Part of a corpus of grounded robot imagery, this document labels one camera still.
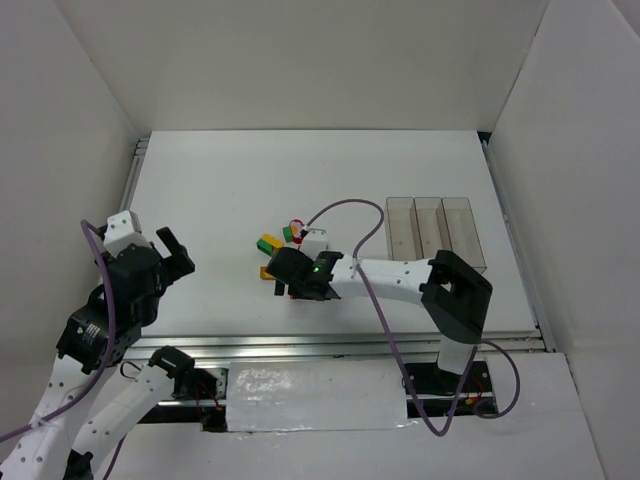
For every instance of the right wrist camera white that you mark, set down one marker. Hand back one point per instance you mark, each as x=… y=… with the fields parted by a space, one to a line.
x=314 y=242

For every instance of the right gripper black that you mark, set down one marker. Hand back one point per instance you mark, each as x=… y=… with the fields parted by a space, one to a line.
x=282 y=264

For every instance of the white foil cover plate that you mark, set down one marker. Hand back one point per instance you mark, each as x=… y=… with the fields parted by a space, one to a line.
x=328 y=395

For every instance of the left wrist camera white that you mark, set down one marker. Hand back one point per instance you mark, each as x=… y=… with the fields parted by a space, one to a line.
x=122 y=230

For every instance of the small green lego brick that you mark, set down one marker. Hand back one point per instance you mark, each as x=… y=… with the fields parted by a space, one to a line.
x=288 y=234

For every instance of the green lego on yellow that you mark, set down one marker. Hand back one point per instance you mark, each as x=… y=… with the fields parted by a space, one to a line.
x=265 y=247

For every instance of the red flower lego piece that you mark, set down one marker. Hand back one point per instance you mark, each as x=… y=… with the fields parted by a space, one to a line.
x=297 y=229

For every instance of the middle clear container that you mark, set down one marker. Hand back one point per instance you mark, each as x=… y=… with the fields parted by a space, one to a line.
x=432 y=225

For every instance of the yellow sloped lego brick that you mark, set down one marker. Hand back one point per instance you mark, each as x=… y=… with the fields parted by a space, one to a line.
x=272 y=241

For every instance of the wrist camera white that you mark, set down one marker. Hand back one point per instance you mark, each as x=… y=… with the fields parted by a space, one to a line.
x=122 y=230
x=314 y=242

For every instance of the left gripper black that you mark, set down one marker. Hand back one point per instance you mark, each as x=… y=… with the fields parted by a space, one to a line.
x=176 y=257

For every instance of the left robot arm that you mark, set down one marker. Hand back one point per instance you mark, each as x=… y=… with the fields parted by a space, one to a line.
x=63 y=440

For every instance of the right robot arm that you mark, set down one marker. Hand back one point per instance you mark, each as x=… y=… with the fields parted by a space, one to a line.
x=455 y=296

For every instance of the right clear container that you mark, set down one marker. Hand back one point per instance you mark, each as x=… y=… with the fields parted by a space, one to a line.
x=463 y=234

